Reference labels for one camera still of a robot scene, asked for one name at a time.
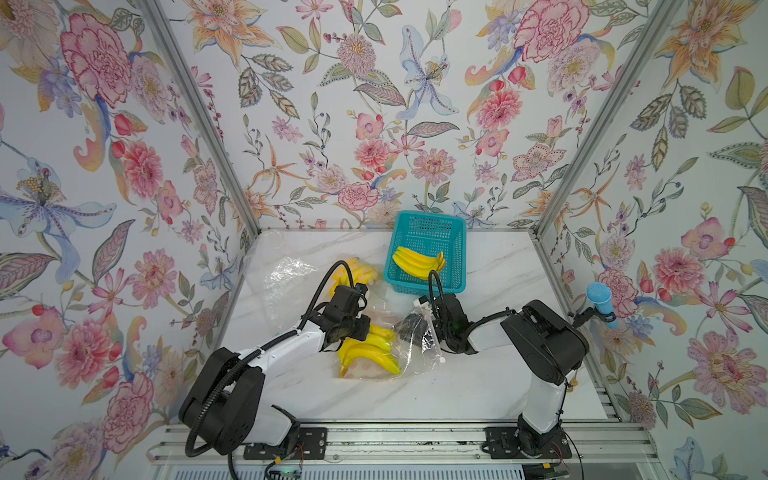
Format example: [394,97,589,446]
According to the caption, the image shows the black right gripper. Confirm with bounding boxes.
[392,314,454,347]

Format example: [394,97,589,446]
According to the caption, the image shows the pink dotted zip bag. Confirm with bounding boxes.
[337,307,445,381]

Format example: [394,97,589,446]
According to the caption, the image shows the yellow banana bunch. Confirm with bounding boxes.
[392,247,446,280]
[329,257,381,296]

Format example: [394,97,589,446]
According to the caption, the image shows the clear zip-top bag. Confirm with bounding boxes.
[246,231,333,335]

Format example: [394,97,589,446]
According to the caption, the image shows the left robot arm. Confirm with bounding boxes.
[179,260,371,458]

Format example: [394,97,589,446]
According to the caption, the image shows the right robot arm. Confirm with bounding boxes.
[419,270,589,460]

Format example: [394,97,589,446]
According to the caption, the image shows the teal plastic basket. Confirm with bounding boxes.
[384,211,467,296]

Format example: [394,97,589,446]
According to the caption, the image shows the blue microphone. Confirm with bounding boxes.
[586,282,618,329]

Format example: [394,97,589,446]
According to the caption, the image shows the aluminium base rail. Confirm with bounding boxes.
[149,420,667,479]

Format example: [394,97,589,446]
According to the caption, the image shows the aluminium corner post left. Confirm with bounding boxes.
[137,0,260,237]

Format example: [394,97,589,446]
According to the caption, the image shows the aluminium corner post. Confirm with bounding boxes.
[531,0,677,240]
[137,0,260,237]

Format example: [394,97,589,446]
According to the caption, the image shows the aluminium corner post right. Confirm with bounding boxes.
[531,0,677,240]

